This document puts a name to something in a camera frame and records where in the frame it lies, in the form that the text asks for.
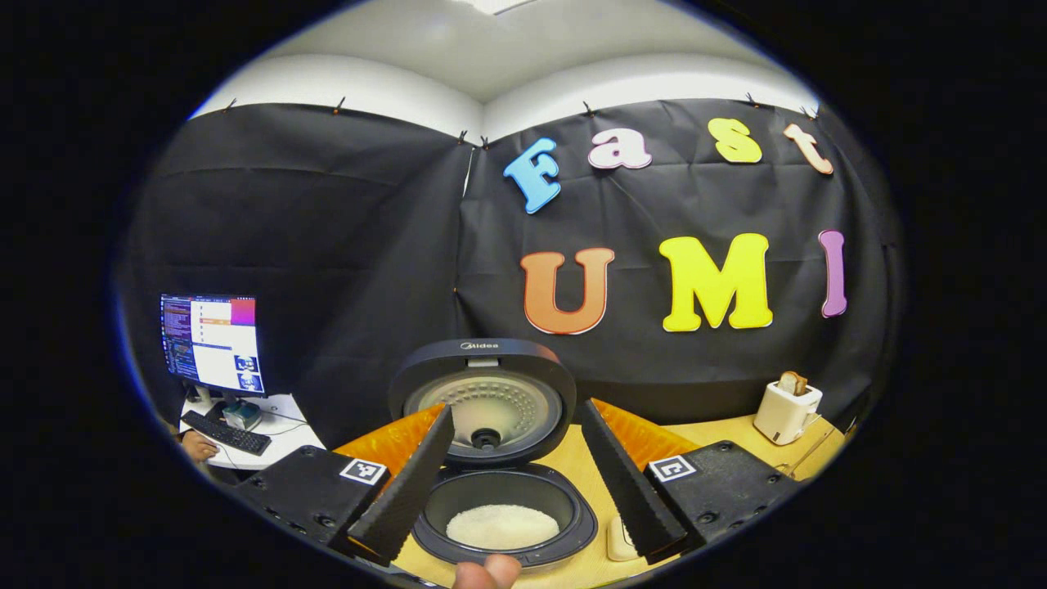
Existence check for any computer monitor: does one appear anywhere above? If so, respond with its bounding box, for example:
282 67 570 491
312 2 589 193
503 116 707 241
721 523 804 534
160 293 267 399

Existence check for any black keyboard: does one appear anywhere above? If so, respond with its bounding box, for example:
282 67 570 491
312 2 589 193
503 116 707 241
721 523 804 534
181 410 272 456

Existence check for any black backdrop cloth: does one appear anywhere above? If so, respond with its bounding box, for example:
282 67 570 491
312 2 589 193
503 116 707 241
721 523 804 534
123 98 896 459

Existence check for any small teal box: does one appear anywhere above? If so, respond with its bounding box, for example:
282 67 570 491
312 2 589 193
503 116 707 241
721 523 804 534
222 399 263 431

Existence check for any black silver rice cooker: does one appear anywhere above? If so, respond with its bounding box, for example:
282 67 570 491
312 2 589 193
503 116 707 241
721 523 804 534
387 338 598 571

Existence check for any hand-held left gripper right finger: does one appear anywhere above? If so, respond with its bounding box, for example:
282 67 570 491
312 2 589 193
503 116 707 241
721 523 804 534
577 398 801 565

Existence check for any white rice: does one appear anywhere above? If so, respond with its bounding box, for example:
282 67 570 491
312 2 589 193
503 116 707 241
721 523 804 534
446 504 561 551

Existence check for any ceiling light panel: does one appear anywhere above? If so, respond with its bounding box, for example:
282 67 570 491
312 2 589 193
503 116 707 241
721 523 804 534
454 0 541 16

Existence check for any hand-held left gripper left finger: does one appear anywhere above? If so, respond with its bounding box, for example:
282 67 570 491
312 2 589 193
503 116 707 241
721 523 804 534
233 402 457 567

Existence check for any white toaster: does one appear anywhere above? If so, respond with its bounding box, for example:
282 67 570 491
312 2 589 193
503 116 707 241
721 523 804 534
753 379 824 447

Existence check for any white side desk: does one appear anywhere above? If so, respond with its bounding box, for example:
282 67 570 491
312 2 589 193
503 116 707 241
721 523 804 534
178 393 328 471

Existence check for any clear plastic container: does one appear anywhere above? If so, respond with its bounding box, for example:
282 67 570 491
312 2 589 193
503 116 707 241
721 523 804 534
605 515 647 562

